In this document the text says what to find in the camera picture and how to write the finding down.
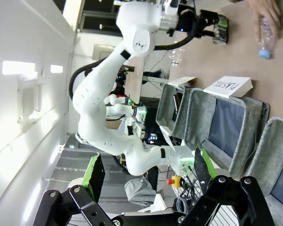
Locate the dark green drink can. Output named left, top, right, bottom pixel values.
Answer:
left=211, top=14, right=230, bottom=45

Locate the grey felt basket small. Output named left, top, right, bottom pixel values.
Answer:
left=155, top=83, right=192, bottom=140

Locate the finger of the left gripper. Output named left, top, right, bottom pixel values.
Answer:
left=200, top=27, right=216, bottom=39
left=200, top=9, right=219, bottom=24

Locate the black corrugated arm cable hose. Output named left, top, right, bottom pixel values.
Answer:
left=69, top=22, right=198, bottom=101

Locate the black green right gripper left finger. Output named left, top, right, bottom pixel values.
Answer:
left=32, top=154, right=123, bottom=226

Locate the clear plastic bottle blue cap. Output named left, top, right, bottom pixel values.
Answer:
left=256, top=15, right=276, bottom=59

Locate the white PLASTIC label card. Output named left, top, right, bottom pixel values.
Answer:
left=202, top=75, right=254, bottom=98

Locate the wooden board panel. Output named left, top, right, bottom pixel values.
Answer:
left=124, top=56, right=146, bottom=105

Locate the grey felt basket plastic label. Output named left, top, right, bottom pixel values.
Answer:
left=183, top=88, right=271, bottom=180

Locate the white folded label card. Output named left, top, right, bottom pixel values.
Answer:
left=167, top=76, right=197, bottom=89

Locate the yellow red emergency stop button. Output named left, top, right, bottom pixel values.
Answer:
left=166, top=175, right=186, bottom=189

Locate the black cable bundle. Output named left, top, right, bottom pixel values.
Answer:
left=173, top=175, right=203, bottom=214

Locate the grey felt basket large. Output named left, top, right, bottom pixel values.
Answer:
left=245, top=116, right=283, bottom=226

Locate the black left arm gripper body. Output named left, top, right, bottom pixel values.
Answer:
left=176, top=8, right=204, bottom=39

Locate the crushed clear plastic bottle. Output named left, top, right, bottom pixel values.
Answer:
left=167, top=48, right=187, bottom=68

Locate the white red background robot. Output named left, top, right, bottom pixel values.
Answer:
left=103, top=81, right=133, bottom=116

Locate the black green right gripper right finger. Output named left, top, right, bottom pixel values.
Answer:
left=179, top=147, right=275, bottom=226

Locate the person's hand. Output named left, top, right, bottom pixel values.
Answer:
left=247, top=0, right=283, bottom=42

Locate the grey cloth bundle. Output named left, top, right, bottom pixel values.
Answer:
left=124, top=178, right=161, bottom=208

